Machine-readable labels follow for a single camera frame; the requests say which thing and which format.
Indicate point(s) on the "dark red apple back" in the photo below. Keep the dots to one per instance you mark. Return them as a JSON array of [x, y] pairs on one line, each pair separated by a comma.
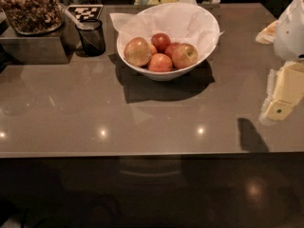
[[160, 41]]

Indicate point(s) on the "glass jar of granola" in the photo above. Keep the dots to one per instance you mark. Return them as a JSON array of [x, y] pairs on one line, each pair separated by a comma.
[[33, 17]]

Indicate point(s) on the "large yellow-red apple left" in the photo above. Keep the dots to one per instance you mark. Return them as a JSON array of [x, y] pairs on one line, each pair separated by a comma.
[[137, 52]]

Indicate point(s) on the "white paper bowl liner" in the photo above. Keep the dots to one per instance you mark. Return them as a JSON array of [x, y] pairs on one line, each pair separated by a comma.
[[183, 21]]

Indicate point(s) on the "red apple front centre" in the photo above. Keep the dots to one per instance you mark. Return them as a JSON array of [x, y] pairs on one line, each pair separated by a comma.
[[160, 63]]

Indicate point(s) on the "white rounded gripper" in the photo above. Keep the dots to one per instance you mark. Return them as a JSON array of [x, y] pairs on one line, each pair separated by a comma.
[[291, 37]]

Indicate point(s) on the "grey metal stand box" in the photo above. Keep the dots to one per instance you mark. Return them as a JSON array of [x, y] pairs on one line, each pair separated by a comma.
[[54, 48]]

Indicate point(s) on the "black white marker tag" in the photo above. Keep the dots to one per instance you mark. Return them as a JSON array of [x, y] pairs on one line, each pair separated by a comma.
[[84, 12]]

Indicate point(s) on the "white plastic spoon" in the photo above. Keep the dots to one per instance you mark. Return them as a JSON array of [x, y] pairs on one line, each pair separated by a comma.
[[77, 23]]

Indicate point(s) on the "black mesh cup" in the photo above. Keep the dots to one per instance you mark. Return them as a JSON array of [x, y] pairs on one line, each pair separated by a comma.
[[92, 37]]

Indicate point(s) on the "white ceramic bowl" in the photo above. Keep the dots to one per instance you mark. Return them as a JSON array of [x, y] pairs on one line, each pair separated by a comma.
[[166, 41]]

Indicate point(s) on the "red apple middle back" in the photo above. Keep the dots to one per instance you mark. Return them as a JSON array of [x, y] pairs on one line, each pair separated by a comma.
[[170, 49]]

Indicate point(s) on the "small apple hidden centre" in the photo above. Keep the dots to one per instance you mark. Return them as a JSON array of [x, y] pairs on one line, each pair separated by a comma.
[[153, 49]]

